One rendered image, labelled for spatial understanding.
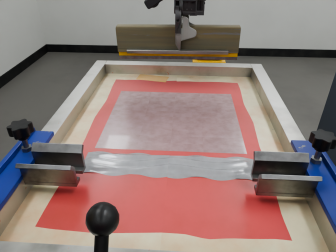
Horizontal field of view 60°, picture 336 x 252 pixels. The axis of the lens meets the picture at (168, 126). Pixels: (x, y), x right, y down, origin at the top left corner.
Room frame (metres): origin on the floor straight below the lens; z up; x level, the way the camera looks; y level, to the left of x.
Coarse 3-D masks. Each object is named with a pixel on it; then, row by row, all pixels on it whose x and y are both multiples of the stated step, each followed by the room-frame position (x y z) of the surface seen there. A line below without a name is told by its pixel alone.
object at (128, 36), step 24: (120, 24) 0.88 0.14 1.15; (144, 24) 0.87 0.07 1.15; (168, 24) 0.87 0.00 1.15; (192, 24) 0.86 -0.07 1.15; (216, 24) 0.86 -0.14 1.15; (120, 48) 0.86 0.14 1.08; (144, 48) 0.85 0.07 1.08; (168, 48) 0.85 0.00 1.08; (192, 48) 0.84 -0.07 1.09; (216, 48) 0.83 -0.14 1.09
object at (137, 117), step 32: (128, 96) 0.79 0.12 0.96; (160, 96) 0.79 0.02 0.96; (96, 128) 0.61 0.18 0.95; (128, 128) 0.61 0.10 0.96; (160, 128) 0.61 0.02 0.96; (64, 192) 0.39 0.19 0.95; (96, 192) 0.39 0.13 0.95; (128, 192) 0.39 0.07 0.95; (160, 192) 0.39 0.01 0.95; (64, 224) 0.32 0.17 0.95; (128, 224) 0.32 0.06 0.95; (160, 224) 0.32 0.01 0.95
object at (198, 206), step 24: (192, 96) 0.79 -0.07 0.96; (216, 96) 0.79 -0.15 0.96; (240, 96) 0.79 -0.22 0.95; (192, 120) 0.65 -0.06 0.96; (216, 120) 0.65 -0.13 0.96; (240, 120) 0.65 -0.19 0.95; (192, 144) 0.54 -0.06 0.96; (216, 144) 0.54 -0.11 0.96; (240, 144) 0.54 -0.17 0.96; (168, 192) 0.39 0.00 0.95; (192, 192) 0.39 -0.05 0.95; (216, 192) 0.39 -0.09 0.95; (240, 192) 0.39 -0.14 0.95; (168, 216) 0.34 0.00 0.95; (192, 216) 0.34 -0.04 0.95; (216, 216) 0.34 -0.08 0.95; (240, 216) 0.34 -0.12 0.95; (264, 216) 0.34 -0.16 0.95
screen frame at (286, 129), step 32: (96, 64) 0.97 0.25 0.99; (128, 64) 0.97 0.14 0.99; (160, 64) 0.97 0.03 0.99; (192, 64) 0.97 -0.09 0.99; (224, 64) 0.97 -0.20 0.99; (256, 64) 0.97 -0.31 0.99; (64, 128) 0.58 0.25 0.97; (288, 128) 0.56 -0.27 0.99; (0, 224) 0.31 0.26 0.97; (320, 224) 0.31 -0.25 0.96
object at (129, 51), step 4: (128, 52) 0.84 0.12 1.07; (132, 52) 0.84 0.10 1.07; (136, 52) 0.84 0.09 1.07; (140, 52) 0.84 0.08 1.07; (144, 52) 0.84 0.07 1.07; (148, 52) 0.84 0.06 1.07; (152, 52) 0.84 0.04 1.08; (156, 52) 0.84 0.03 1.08; (160, 52) 0.83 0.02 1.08; (164, 52) 0.83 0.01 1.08; (168, 52) 0.83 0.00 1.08; (172, 52) 0.83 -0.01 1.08; (176, 52) 0.83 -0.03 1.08; (180, 52) 0.83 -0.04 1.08; (184, 52) 0.83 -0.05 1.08; (188, 52) 0.83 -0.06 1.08; (192, 52) 0.83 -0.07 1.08; (196, 52) 0.83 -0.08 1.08; (200, 52) 0.83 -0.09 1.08; (204, 52) 0.82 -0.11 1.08; (208, 52) 0.82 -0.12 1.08; (212, 52) 0.82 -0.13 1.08; (216, 52) 0.82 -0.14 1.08; (220, 52) 0.82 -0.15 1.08; (224, 52) 0.82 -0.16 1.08
